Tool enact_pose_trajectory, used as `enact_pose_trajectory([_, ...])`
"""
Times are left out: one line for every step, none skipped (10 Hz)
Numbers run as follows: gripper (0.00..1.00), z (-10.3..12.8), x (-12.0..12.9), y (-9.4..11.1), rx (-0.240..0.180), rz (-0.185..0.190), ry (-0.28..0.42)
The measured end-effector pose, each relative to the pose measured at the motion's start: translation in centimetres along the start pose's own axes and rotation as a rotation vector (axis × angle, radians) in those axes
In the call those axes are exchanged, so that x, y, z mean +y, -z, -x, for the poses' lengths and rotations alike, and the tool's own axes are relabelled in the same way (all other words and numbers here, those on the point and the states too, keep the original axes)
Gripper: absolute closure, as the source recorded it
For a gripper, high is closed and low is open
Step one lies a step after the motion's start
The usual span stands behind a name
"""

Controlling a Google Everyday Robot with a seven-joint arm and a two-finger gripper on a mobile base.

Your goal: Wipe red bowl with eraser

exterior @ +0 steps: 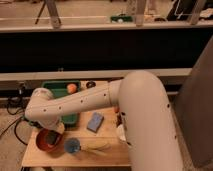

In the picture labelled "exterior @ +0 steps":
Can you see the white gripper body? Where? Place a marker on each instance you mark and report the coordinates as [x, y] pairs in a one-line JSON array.
[[57, 126]]

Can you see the dark eraser block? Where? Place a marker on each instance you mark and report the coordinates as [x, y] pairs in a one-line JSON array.
[[52, 137]]

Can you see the red bowl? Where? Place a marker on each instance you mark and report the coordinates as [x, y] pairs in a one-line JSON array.
[[41, 143]]

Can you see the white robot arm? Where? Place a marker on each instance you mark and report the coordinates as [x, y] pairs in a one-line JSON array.
[[146, 114]]

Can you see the blue small bowl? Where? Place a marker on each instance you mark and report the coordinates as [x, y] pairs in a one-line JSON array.
[[72, 145]]

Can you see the green plastic tray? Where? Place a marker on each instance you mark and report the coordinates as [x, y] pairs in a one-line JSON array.
[[51, 90]]

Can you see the orange peach fruit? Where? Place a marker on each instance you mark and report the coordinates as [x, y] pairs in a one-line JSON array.
[[71, 88]]

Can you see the blue sponge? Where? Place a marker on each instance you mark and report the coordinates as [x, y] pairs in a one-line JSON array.
[[95, 122]]

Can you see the wooden spoon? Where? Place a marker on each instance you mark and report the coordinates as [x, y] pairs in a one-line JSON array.
[[94, 146]]

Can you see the orange carrot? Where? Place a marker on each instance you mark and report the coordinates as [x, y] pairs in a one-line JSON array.
[[116, 109]]

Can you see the dark pinecone bunch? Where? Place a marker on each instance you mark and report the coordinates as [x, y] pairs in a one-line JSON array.
[[119, 120]]

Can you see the white cup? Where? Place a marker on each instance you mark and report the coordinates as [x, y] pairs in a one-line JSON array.
[[120, 132]]

